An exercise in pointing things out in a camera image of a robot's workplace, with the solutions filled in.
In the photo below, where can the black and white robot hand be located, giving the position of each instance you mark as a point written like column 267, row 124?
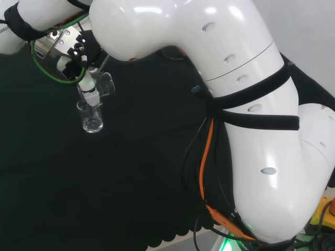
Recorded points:
column 70, row 55

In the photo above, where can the small clear glass beaker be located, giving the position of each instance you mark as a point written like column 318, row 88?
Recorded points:
column 91, row 120

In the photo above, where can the black bench cloth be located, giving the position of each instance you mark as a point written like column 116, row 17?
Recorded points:
column 104, row 170

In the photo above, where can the blue plug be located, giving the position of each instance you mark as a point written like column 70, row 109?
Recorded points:
column 196, row 89

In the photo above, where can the yellow stop button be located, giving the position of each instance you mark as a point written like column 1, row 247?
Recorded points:
column 323, row 211

